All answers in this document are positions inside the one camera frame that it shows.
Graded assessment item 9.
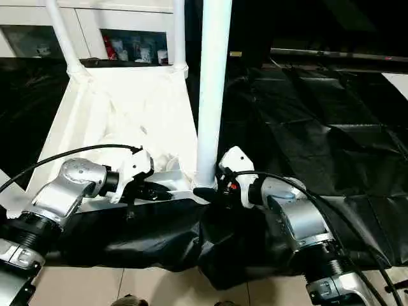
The white plastic table top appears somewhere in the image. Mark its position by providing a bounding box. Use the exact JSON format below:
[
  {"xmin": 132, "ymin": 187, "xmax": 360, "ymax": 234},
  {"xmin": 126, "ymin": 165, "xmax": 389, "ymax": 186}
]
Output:
[{"xmin": 0, "ymin": 64, "xmax": 211, "ymax": 217}]

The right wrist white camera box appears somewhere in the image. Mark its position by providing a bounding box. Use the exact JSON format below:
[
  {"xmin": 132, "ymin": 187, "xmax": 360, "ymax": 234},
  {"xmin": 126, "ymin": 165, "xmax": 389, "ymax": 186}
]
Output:
[{"xmin": 218, "ymin": 146, "xmax": 259, "ymax": 208}]

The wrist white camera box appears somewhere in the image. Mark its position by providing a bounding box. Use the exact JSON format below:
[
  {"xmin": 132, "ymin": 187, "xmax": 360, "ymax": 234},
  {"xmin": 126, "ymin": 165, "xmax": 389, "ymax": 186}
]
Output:
[
  {"xmin": 108, "ymin": 150, "xmax": 155, "ymax": 205},
  {"xmin": 218, "ymin": 146, "xmax": 259, "ymax": 208}
]

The white board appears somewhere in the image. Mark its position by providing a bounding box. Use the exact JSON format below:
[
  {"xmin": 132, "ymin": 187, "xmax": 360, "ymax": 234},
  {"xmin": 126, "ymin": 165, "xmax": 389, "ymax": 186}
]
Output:
[{"xmin": 381, "ymin": 73, "xmax": 408, "ymax": 99}]

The white plastic table leg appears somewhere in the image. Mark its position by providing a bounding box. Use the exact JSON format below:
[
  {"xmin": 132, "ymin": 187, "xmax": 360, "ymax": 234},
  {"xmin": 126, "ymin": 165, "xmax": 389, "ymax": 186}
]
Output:
[
  {"xmin": 45, "ymin": 0, "xmax": 89, "ymax": 77},
  {"xmin": 171, "ymin": 0, "xmax": 189, "ymax": 72},
  {"xmin": 193, "ymin": 0, "xmax": 233, "ymax": 189}
]

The black plastic mat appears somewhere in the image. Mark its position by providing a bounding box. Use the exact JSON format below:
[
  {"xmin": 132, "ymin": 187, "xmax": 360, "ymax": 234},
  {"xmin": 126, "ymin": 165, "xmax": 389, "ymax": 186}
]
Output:
[{"xmin": 0, "ymin": 56, "xmax": 408, "ymax": 288}]

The white glass-door cabinet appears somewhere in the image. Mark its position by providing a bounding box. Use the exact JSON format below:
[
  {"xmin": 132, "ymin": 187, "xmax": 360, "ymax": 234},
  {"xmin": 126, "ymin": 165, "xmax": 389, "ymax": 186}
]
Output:
[{"xmin": 0, "ymin": 0, "xmax": 192, "ymax": 64}]

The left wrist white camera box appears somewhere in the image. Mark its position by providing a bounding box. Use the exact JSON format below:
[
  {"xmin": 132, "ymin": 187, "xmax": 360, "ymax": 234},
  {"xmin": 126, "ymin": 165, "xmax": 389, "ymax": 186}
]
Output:
[{"xmin": 108, "ymin": 150, "xmax": 155, "ymax": 205}]

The small red bottle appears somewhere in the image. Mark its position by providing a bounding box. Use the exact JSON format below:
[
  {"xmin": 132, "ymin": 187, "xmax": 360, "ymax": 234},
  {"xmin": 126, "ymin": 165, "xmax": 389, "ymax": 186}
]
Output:
[{"xmin": 103, "ymin": 37, "xmax": 116, "ymax": 60}]

